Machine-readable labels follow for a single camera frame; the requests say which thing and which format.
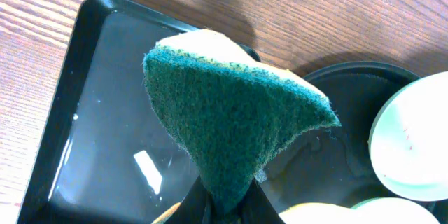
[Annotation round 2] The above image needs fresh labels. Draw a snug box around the black rectangular tray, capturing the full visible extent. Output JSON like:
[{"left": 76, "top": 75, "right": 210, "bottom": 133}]
[{"left": 15, "top": 0, "right": 262, "bottom": 224}]

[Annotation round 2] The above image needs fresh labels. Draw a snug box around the green yellow scrub sponge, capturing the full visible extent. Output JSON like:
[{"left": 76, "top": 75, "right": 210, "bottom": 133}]
[{"left": 143, "top": 29, "right": 340, "bottom": 215}]

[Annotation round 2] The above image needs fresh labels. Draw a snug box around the black round tray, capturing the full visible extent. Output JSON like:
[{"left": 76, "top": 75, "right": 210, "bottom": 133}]
[{"left": 255, "top": 61, "right": 448, "bottom": 224}]

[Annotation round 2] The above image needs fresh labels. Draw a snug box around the light blue plate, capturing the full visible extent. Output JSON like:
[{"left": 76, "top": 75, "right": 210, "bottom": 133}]
[
  {"left": 368, "top": 72, "right": 447, "bottom": 202},
  {"left": 352, "top": 197, "right": 440, "bottom": 224}
]

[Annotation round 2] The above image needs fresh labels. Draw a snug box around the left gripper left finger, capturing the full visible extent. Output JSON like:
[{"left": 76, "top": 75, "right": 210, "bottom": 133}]
[{"left": 164, "top": 176, "right": 210, "bottom": 224}]

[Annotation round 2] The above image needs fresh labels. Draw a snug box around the yellow plate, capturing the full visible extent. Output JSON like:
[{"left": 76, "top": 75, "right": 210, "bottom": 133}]
[{"left": 150, "top": 201, "right": 365, "bottom": 224}]

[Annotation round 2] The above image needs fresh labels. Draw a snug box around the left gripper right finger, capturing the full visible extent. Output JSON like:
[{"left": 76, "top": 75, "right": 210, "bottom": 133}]
[{"left": 239, "top": 179, "right": 284, "bottom": 224}]

